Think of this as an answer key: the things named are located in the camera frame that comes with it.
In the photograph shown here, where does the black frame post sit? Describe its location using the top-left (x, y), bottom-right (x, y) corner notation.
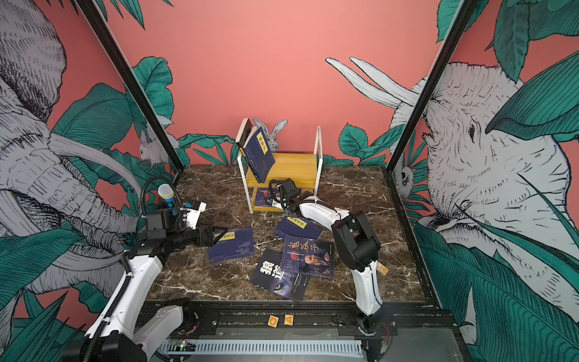
top-left (75, 0), bottom-right (184, 173)
top-left (384, 0), bottom-right (478, 176)

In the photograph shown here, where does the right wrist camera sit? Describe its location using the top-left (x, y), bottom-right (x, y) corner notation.
top-left (271, 200), bottom-right (285, 211)

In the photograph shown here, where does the dark brown book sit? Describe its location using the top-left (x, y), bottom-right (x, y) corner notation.
top-left (235, 118), bottom-right (253, 170)

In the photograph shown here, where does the white metal wooden shelf rack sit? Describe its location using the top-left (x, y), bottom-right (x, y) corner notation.
top-left (237, 121), bottom-right (324, 214)

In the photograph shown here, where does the small wooden block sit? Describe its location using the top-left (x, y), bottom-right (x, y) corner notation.
top-left (376, 262), bottom-right (389, 275)

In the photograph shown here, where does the black frame post right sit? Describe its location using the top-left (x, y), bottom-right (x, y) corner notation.
top-left (384, 0), bottom-right (478, 176)

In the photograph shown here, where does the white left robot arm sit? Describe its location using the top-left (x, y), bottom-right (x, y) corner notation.
top-left (61, 226), bottom-right (228, 361)

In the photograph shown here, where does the blue teal microphone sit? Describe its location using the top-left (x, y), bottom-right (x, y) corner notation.
top-left (158, 183), bottom-right (177, 216)

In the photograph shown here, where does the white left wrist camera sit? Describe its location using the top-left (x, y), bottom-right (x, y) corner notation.
top-left (180, 201), bottom-right (207, 229)

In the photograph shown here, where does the blue book yellow label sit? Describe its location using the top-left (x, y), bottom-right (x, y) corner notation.
top-left (207, 227), bottom-right (255, 264)
top-left (274, 217), bottom-right (323, 239)
top-left (243, 128), bottom-right (275, 183)

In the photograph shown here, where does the orange tag G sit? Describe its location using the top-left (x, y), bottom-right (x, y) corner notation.
top-left (268, 315), bottom-right (279, 327)

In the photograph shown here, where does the orange tag A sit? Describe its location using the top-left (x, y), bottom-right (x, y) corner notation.
top-left (283, 315), bottom-right (294, 326)

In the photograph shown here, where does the white slotted cable duct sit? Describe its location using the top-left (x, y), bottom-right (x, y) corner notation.
top-left (157, 339), bottom-right (364, 357)

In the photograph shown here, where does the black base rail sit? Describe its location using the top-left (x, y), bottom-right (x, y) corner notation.
top-left (185, 300), bottom-right (461, 339)

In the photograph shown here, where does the dark wolf cover book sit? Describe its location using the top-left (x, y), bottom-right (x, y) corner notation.
top-left (250, 249), bottom-right (309, 303)

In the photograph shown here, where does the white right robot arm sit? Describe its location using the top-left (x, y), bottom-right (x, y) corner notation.
top-left (258, 179), bottom-right (382, 318)

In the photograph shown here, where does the black frame post left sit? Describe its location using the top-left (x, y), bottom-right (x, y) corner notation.
top-left (75, 0), bottom-right (184, 173)

